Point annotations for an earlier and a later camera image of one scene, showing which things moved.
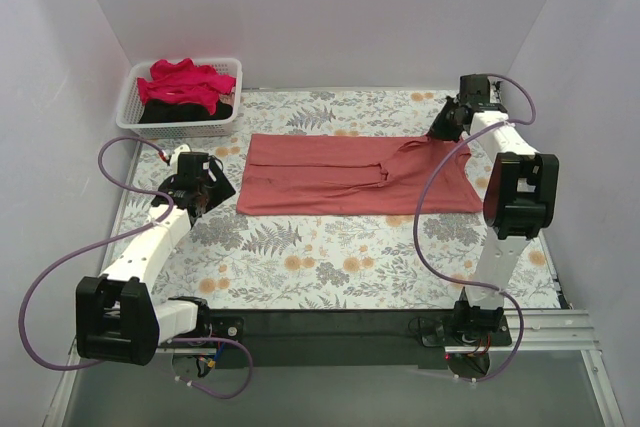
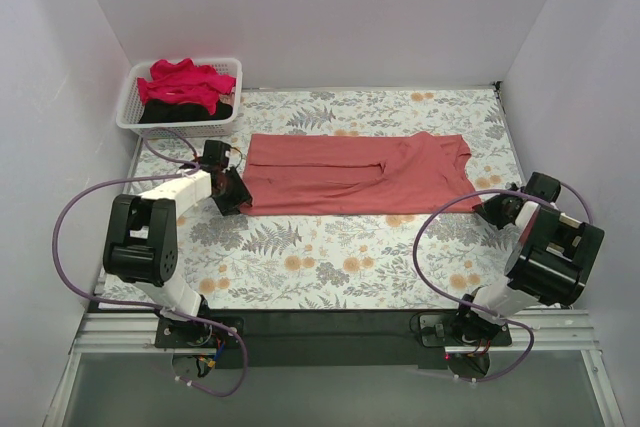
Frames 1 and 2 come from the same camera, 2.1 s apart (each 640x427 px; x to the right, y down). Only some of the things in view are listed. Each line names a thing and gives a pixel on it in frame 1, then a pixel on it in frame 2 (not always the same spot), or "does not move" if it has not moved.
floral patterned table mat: [229, 260] does not move
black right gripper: [451, 120] to [493, 209]
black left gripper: [209, 186] to [234, 193]
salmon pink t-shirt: [356, 174] does not move
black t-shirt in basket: [171, 111] does not move
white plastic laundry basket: [128, 115] does not move
